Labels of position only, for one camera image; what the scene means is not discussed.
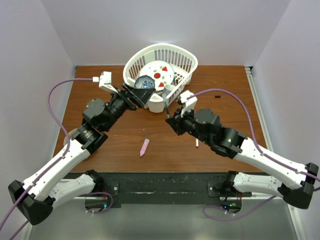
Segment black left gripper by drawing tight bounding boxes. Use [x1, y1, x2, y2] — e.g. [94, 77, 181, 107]
[102, 82, 156, 131]

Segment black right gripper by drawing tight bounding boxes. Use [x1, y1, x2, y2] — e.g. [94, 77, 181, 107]
[166, 104, 211, 145]

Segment green fineliner pen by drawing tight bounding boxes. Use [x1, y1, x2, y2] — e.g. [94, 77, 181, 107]
[162, 92, 171, 119]

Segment white red marker pen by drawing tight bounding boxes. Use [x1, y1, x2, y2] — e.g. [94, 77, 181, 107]
[195, 138, 199, 149]

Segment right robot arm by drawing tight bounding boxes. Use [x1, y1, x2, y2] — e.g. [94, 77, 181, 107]
[165, 108, 319, 209]

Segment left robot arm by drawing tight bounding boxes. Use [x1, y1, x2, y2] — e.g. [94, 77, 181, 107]
[8, 83, 155, 226]

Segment blue white patterned bowl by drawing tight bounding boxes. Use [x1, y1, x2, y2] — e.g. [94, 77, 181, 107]
[134, 75, 155, 89]

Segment white mug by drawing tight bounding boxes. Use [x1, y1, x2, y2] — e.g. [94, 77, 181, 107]
[162, 84, 175, 97]

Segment white plate red decorations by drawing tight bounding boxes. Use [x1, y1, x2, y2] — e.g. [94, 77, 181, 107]
[138, 60, 175, 92]

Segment pink highlighter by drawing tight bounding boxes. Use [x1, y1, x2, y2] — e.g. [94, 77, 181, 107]
[139, 138, 150, 157]

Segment white plastic dish basket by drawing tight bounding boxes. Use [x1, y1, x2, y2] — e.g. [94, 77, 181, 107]
[122, 43, 198, 113]

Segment beige ceramic bowl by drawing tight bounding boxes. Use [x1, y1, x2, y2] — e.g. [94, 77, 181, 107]
[63, 128, 78, 147]

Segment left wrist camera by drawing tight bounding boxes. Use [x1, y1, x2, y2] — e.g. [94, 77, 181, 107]
[92, 71, 118, 93]

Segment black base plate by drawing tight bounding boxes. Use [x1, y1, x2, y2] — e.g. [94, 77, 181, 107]
[74, 171, 253, 210]

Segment aluminium frame rail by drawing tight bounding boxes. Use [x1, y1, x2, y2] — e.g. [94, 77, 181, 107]
[244, 66, 307, 240]

